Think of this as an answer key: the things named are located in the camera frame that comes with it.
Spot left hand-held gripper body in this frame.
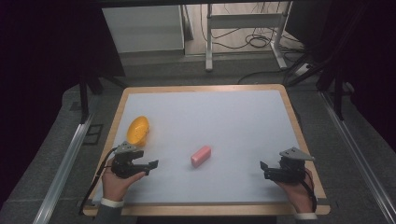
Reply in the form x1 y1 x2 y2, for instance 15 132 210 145
110 140 145 179

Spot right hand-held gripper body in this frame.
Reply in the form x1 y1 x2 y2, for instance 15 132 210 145
274 147 316 185

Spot yellow soap dish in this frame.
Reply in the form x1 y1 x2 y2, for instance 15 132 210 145
125 115 151 147

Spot pink soap bar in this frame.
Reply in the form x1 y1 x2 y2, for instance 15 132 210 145
191 145 212 169

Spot person's right hand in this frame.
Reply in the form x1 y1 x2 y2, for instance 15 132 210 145
275 167 316 215

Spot person's left hand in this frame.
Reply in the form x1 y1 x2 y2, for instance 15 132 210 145
101 158 147 203

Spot dark floor plate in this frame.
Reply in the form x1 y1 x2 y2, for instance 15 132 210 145
81 123 105 147

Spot wooden framed white board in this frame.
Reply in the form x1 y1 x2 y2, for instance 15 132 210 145
92 90 322 205

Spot black metal stand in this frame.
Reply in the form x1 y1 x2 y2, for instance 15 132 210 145
77 74 105 125

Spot white power strip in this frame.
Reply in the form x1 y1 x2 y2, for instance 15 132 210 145
293 63 313 77

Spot dark curtain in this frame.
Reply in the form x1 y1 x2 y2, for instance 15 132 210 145
0 0 126 213
284 0 396 153

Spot white cabinet panel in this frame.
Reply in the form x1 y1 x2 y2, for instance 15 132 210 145
101 5 186 54

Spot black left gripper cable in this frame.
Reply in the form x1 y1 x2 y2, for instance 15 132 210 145
78 146 120 217

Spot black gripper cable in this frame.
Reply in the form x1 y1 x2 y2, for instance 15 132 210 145
78 146 120 217
303 167 318 213

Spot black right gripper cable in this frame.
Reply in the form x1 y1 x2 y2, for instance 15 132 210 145
303 167 318 213

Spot aluminium rail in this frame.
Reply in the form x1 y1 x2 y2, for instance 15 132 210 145
32 113 95 224
319 91 396 224

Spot black floor cables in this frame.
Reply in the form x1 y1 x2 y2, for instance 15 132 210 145
199 2 307 86

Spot white metal desk frame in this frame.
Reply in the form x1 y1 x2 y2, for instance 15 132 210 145
205 2 294 73

